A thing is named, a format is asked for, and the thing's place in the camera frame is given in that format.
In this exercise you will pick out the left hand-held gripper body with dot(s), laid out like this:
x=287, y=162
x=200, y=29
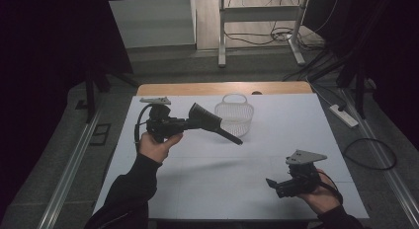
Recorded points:
x=163, y=123

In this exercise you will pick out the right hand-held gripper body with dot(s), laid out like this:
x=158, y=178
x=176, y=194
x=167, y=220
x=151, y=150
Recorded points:
x=301, y=179

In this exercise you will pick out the white mesh basket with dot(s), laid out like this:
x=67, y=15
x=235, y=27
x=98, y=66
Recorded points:
x=234, y=118

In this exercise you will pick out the person's right hand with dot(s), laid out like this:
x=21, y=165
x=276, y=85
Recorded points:
x=321, y=197

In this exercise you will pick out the person's left hand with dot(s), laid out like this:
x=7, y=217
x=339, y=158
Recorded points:
x=156, y=150

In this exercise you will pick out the wooden table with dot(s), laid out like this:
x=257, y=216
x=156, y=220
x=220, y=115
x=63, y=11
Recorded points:
x=197, y=88

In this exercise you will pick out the white table cover sheet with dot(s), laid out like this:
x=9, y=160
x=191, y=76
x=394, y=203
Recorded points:
x=230, y=183

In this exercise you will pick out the white power strip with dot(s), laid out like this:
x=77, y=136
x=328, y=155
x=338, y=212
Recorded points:
x=344, y=116

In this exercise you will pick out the black tripod stand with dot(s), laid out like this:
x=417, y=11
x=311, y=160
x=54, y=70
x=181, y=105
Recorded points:
x=95, y=87
x=355, y=81

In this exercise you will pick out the grey flat panel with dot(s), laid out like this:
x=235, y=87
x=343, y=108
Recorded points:
x=151, y=21

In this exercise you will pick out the white metal stand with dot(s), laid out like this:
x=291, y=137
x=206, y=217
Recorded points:
x=260, y=13

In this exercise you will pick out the aluminium floor rail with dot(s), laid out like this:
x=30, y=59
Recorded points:
x=388, y=176
x=69, y=176

